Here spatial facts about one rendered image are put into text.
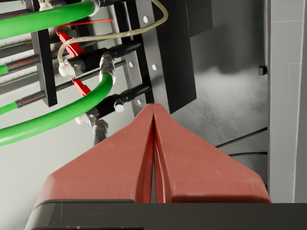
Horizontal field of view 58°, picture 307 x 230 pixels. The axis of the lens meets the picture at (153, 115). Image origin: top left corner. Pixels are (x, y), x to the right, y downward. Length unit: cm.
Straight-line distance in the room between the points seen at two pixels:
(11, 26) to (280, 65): 30
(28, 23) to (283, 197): 42
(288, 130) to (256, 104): 17
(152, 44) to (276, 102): 21
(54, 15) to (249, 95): 42
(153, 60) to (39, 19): 27
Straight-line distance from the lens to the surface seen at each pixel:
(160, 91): 50
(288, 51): 38
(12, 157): 74
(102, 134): 37
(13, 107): 61
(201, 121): 68
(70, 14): 26
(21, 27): 24
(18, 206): 80
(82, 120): 44
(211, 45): 59
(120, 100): 46
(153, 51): 48
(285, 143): 44
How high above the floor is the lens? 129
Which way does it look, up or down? 35 degrees down
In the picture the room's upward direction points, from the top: 120 degrees counter-clockwise
